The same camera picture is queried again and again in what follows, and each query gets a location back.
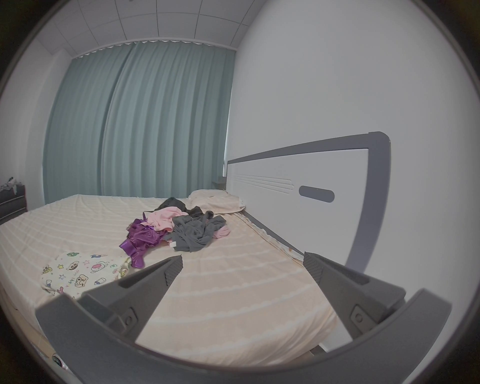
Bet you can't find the black garment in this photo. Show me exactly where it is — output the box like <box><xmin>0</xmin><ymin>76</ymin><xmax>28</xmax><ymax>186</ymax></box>
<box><xmin>154</xmin><ymin>197</ymin><xmax>214</xmax><ymax>218</ymax></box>

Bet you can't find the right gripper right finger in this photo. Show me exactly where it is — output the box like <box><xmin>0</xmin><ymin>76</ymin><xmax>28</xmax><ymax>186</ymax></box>
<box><xmin>303</xmin><ymin>252</ymin><xmax>407</xmax><ymax>342</ymax></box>

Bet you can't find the white printed pyjama top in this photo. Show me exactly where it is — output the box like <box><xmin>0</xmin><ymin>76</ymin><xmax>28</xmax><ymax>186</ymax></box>
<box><xmin>40</xmin><ymin>250</ymin><xmax>132</xmax><ymax>297</ymax></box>

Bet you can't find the blue-green curtain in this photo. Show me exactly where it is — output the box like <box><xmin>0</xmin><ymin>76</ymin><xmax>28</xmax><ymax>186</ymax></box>
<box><xmin>42</xmin><ymin>39</ymin><xmax>237</xmax><ymax>205</ymax></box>

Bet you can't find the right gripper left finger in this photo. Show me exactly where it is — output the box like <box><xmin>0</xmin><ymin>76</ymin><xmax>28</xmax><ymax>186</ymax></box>
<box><xmin>80</xmin><ymin>255</ymin><xmax>184</xmax><ymax>342</ymax></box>

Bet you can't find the pink garment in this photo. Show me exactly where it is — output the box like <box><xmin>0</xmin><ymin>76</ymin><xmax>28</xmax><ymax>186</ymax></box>
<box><xmin>142</xmin><ymin>208</ymin><xmax>230</xmax><ymax>241</ymax></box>

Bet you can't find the bed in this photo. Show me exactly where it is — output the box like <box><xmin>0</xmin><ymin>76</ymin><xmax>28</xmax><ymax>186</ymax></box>
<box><xmin>0</xmin><ymin>131</ymin><xmax>392</xmax><ymax>368</ymax></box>

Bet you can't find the dark grey garment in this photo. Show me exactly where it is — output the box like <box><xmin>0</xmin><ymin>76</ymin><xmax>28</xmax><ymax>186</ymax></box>
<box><xmin>170</xmin><ymin>212</ymin><xmax>228</xmax><ymax>253</ymax></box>

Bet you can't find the purple satin garment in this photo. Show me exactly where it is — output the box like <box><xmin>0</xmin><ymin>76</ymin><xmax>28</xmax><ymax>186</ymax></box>
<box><xmin>119</xmin><ymin>218</ymin><xmax>171</xmax><ymax>269</ymax></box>

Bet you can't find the pale pink pillow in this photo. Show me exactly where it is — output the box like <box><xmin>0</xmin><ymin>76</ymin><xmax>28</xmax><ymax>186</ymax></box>
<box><xmin>186</xmin><ymin>188</ymin><xmax>246</xmax><ymax>214</ymax></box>

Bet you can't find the black chest of drawers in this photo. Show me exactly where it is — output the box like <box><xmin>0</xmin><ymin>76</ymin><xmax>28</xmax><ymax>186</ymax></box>
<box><xmin>0</xmin><ymin>176</ymin><xmax>29</xmax><ymax>226</ymax></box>

